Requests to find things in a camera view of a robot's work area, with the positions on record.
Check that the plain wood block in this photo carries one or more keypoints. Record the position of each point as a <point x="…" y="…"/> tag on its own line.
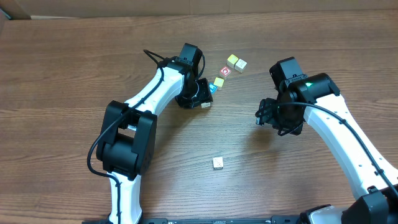
<point x="206" y="105"/>
<point x="240" y="65"/>

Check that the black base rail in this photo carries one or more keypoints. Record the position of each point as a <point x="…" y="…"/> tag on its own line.
<point x="275" y="219"/>

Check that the wood block red bone face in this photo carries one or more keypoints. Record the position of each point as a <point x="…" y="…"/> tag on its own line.
<point x="218" y="163"/>

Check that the blue L block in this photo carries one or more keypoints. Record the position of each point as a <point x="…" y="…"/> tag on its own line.
<point x="213" y="88"/>

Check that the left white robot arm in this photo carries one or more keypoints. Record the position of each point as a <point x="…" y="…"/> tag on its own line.
<point x="125" y="146"/>

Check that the red O block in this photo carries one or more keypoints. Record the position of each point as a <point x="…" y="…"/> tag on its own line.
<point x="225" y="72"/>

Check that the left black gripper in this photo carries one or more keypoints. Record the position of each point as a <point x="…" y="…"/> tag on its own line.
<point x="197" y="97"/>

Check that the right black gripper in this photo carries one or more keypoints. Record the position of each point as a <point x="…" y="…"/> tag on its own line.
<point x="265" y="112"/>

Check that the yellow C block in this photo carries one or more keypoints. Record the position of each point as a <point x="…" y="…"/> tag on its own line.
<point x="218" y="82"/>

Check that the yellow block top right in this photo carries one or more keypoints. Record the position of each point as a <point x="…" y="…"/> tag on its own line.
<point x="232" y="60"/>

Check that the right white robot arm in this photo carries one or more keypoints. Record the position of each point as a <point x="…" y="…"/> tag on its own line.
<point x="318" y="102"/>

